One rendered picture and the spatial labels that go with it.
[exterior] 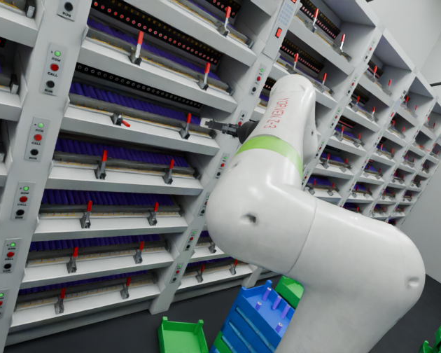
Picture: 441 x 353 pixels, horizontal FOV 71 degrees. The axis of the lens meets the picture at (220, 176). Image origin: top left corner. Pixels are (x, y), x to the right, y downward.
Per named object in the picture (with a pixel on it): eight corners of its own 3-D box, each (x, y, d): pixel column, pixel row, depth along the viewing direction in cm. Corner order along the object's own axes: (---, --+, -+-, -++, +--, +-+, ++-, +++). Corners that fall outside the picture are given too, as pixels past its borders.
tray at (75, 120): (214, 155, 129) (227, 139, 124) (57, 128, 86) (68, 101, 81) (194, 125, 139) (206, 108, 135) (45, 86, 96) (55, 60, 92)
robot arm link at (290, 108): (241, 194, 56) (304, 196, 52) (229, 137, 50) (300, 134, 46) (275, 113, 84) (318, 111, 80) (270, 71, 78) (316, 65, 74)
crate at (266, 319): (313, 344, 127) (323, 329, 124) (286, 361, 112) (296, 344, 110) (262, 293, 146) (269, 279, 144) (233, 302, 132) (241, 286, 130)
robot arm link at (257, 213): (273, 296, 40) (313, 239, 33) (183, 256, 42) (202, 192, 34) (291, 207, 54) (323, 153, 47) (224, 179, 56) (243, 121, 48)
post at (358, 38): (253, 286, 207) (386, 27, 161) (244, 288, 201) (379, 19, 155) (234, 267, 220) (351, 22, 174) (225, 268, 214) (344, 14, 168)
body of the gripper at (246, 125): (243, 146, 89) (221, 139, 96) (261, 150, 95) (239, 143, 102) (250, 120, 88) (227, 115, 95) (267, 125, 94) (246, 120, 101)
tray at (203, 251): (260, 251, 194) (275, 238, 187) (185, 263, 151) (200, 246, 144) (244, 225, 205) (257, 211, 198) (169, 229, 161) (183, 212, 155)
